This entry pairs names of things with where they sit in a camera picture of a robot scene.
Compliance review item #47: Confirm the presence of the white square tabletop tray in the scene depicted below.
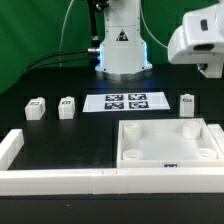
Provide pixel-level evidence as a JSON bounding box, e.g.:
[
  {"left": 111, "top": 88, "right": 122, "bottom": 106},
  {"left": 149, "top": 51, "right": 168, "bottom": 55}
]
[{"left": 116, "top": 118, "right": 224, "bottom": 168}]

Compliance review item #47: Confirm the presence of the white sheet with AprilTags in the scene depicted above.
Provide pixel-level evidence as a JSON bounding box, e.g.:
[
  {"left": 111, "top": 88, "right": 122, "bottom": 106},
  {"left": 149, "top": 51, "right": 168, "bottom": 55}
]
[{"left": 83, "top": 92, "right": 170, "bottom": 112}]

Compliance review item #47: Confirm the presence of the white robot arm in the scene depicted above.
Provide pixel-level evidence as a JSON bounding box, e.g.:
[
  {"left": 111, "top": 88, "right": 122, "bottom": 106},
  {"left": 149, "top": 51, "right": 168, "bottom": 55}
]
[{"left": 96, "top": 0, "right": 224, "bottom": 80}]

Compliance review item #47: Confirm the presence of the grey cable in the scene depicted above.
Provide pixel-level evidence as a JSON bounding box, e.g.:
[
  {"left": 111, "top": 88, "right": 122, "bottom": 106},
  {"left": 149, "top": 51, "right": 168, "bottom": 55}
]
[{"left": 58, "top": 0, "right": 76, "bottom": 68}]

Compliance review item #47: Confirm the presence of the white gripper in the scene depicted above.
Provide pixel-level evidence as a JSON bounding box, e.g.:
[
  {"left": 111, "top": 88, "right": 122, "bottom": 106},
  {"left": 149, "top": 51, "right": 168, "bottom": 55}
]
[{"left": 197, "top": 63, "right": 223, "bottom": 78}]

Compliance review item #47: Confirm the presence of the black cable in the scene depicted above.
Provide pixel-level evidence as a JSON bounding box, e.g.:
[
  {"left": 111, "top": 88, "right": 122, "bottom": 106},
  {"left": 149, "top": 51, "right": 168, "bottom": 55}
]
[{"left": 21, "top": 48, "right": 101, "bottom": 75}]

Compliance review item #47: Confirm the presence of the white U-shaped obstacle fence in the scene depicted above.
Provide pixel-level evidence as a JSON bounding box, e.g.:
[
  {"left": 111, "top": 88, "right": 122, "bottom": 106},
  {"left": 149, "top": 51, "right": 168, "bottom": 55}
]
[{"left": 0, "top": 125, "right": 224, "bottom": 196}]

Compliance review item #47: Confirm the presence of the black camera pole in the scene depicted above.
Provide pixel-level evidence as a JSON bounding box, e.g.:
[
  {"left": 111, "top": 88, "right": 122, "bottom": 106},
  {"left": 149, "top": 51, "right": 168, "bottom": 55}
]
[{"left": 87, "top": 0, "right": 100, "bottom": 48}]

